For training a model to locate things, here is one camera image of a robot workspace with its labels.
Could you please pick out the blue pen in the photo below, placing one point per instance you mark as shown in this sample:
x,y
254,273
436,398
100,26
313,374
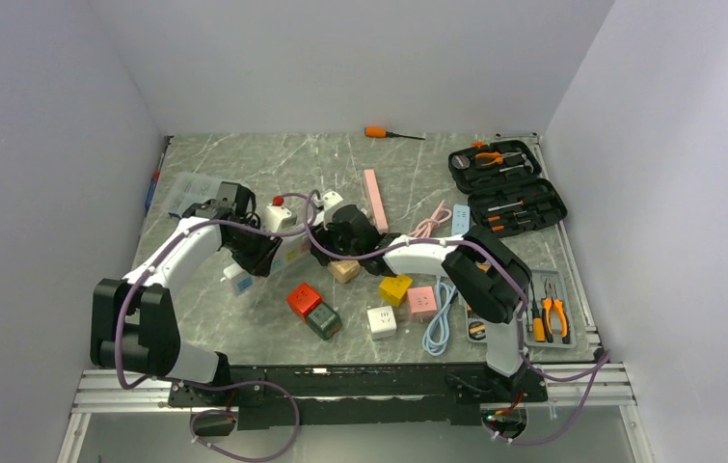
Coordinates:
x,y
153,181

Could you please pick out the pink cube plug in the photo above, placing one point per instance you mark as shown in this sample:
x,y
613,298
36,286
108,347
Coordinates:
x,y
422,303

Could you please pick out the yellow cube plug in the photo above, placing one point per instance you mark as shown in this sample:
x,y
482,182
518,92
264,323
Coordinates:
x,y
393,290

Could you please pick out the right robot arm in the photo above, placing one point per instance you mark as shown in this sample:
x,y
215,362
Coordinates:
x,y
491,278

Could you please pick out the white power strip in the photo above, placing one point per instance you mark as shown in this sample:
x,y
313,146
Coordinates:
x,y
261,256

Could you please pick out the grey tool tray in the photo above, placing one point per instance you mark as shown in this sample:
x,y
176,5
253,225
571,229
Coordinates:
x,y
535,334

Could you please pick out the blue power strip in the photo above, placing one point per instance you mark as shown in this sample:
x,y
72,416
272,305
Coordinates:
x,y
460,221

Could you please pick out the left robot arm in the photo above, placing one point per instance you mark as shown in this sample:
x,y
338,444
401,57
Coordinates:
x,y
134,324

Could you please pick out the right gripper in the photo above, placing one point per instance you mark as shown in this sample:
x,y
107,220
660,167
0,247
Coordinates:
x,y
324,237

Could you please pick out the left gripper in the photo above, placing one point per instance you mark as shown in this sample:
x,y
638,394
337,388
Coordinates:
x,y
258,261

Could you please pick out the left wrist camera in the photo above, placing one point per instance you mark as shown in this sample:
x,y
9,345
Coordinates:
x,y
278,218

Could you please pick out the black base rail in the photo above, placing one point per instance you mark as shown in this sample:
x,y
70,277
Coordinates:
x,y
456,393

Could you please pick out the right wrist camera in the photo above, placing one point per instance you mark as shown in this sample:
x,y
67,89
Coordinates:
x,y
331,202

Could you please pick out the orange screwdriver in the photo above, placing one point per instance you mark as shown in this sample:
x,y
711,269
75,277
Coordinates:
x,y
381,133

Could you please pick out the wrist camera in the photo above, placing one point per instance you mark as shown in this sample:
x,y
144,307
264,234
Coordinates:
x,y
331,202
278,218

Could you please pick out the white cube plug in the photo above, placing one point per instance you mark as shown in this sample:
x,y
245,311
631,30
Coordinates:
x,y
381,322

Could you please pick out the orange pliers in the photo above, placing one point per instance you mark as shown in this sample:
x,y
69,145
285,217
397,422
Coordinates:
x,y
555,318

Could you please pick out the black tool case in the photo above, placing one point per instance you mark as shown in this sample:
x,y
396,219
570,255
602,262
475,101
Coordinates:
x,y
505,191

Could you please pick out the green cube plug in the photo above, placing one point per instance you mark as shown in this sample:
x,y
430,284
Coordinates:
x,y
324,321

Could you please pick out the beige cube plug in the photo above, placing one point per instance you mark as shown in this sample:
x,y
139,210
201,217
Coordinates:
x,y
344,271

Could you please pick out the red cube plug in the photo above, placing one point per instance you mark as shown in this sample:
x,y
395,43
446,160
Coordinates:
x,y
303,300

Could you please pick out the pink power strip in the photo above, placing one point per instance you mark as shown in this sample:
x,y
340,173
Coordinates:
x,y
375,201

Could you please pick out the clear screw box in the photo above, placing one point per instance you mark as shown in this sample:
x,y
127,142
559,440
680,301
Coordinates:
x,y
187,189

